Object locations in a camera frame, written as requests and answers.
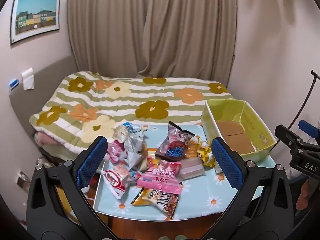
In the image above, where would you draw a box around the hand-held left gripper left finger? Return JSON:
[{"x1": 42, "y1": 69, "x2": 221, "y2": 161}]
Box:
[{"x1": 26, "y1": 135, "x2": 118, "y2": 240}]

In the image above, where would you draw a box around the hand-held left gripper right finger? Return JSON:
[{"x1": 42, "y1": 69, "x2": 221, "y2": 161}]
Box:
[{"x1": 200, "y1": 137, "x2": 293, "y2": 240}]

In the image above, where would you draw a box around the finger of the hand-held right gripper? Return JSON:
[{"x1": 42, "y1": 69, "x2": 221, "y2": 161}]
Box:
[
  {"x1": 274, "y1": 124, "x2": 309, "y2": 155},
  {"x1": 298, "y1": 120, "x2": 320, "y2": 143}
]

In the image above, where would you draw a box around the yellow-green cardboard box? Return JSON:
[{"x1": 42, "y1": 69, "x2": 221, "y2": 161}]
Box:
[{"x1": 201, "y1": 99, "x2": 277, "y2": 162}]

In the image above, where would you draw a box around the pink striped-edge candy packet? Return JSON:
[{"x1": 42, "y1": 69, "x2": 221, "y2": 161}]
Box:
[{"x1": 136, "y1": 156, "x2": 183, "y2": 195}]

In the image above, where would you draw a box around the pink and white snack packet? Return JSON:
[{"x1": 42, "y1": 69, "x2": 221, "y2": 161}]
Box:
[{"x1": 106, "y1": 140, "x2": 129, "y2": 165}]

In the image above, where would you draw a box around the red and white snack packet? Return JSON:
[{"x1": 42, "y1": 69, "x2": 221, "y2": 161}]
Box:
[{"x1": 101, "y1": 165, "x2": 130, "y2": 200}]

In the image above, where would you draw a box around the light blue daisy tablecloth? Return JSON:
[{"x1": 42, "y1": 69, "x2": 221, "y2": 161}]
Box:
[{"x1": 93, "y1": 124, "x2": 277, "y2": 222}]

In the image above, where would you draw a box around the pale pink wrapped cake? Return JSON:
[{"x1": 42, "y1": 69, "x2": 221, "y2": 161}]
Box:
[{"x1": 179, "y1": 157, "x2": 206, "y2": 180}]

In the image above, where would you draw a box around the silver foil snack packet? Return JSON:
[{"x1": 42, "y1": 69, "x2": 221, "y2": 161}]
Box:
[{"x1": 124, "y1": 131, "x2": 148, "y2": 170}]

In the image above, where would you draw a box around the blue and white snack packet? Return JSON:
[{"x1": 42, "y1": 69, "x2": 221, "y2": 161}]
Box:
[{"x1": 112, "y1": 122, "x2": 147, "y2": 140}]

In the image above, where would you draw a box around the yellow plastic stool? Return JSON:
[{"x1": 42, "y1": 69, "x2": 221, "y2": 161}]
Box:
[{"x1": 55, "y1": 185, "x2": 78, "y2": 220}]

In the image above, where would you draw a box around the pink folded blanket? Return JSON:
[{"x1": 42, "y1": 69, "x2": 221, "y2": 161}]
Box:
[{"x1": 34, "y1": 132, "x2": 65, "y2": 153}]

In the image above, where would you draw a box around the dark packet with blue label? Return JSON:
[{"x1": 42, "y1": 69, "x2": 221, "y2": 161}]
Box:
[{"x1": 154, "y1": 121, "x2": 197, "y2": 162}]

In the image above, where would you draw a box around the green striped flower blanket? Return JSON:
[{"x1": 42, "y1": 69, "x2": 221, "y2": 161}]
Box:
[{"x1": 29, "y1": 71, "x2": 235, "y2": 160}]

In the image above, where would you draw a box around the yellow and brown snack packet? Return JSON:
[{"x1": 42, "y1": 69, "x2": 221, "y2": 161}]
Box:
[{"x1": 130, "y1": 187, "x2": 179, "y2": 221}]

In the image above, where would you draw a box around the beige curtain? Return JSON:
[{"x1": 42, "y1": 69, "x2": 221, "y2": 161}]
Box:
[{"x1": 67, "y1": 0, "x2": 238, "y2": 85}]

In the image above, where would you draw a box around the framed picture of houses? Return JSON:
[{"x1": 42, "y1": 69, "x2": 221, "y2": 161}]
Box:
[{"x1": 10, "y1": 0, "x2": 61, "y2": 45}]

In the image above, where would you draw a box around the black cable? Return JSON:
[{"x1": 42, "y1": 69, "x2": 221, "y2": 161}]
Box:
[{"x1": 287, "y1": 69, "x2": 320, "y2": 130}]

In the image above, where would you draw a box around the wall socket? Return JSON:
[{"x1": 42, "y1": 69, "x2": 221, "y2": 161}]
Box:
[{"x1": 16, "y1": 170, "x2": 32, "y2": 193}]

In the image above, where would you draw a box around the white paper on wall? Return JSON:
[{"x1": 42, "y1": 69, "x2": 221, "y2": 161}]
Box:
[{"x1": 21, "y1": 67, "x2": 35, "y2": 90}]

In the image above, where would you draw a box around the blue and white wall tag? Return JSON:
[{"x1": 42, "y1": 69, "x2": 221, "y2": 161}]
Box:
[{"x1": 9, "y1": 78, "x2": 20, "y2": 92}]

